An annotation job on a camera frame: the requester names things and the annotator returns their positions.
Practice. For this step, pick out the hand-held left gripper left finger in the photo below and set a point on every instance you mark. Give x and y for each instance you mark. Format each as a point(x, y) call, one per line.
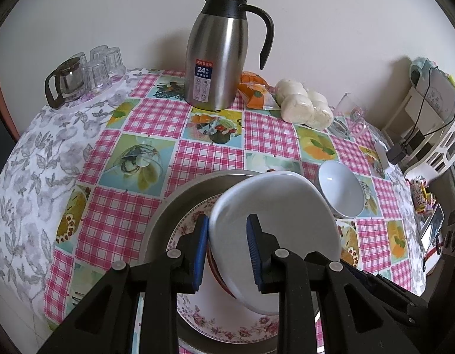
point(199, 258)

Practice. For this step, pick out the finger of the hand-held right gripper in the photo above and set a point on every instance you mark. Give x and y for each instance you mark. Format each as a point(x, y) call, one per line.
point(397, 313)

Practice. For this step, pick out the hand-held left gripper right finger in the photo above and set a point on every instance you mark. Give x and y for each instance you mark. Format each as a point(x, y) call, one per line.
point(254, 254)

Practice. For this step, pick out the strawberry print bowl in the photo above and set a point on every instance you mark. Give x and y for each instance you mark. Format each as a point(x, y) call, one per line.
point(279, 210)

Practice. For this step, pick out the floral rim white plate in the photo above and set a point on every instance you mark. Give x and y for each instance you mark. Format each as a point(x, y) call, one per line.
point(212, 317)

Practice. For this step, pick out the pink checked fruit tablecloth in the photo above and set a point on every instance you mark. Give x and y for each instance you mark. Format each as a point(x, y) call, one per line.
point(139, 206)

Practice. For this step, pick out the smartphone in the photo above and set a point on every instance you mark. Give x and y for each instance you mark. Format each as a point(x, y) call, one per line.
point(432, 228)

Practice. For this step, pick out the dark appliance with knobs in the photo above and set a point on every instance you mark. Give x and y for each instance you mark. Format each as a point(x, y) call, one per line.
point(454, 228)

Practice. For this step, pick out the pale blue white bowl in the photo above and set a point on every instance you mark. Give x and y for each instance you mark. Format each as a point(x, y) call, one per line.
point(341, 188)

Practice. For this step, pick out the colourful snack packet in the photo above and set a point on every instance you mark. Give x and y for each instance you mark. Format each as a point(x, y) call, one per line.
point(419, 195)

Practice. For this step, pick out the bag of steamed buns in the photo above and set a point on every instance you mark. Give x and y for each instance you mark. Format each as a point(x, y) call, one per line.
point(297, 107)

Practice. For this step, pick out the white power strip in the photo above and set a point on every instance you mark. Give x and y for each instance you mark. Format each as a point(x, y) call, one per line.
point(382, 158)

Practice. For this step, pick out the black power adapter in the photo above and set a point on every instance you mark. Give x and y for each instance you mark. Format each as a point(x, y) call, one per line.
point(397, 155)

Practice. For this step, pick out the orange snack packet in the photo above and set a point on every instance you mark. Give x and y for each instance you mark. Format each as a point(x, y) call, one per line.
point(255, 94)

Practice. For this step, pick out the clear glass mug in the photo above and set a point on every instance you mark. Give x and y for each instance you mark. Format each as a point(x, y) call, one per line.
point(351, 118)

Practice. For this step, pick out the white chair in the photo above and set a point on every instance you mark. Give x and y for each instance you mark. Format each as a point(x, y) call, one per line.
point(448, 143)

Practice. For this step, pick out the grey floral tablecloth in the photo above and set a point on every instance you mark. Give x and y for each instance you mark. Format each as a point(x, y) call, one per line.
point(35, 162)

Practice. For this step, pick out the stainless steel thermos jug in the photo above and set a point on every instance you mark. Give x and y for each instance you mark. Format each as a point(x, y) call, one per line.
point(216, 51)

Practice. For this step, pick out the small clear glass cup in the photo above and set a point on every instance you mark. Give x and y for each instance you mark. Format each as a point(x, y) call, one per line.
point(98, 51)
point(96, 77)
point(115, 61)

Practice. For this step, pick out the light fabric bag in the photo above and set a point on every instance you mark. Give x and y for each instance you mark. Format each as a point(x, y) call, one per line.
point(437, 96)

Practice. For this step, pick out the dark wooden-edged furniture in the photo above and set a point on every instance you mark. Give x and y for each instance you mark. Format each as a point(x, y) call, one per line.
point(2, 118)

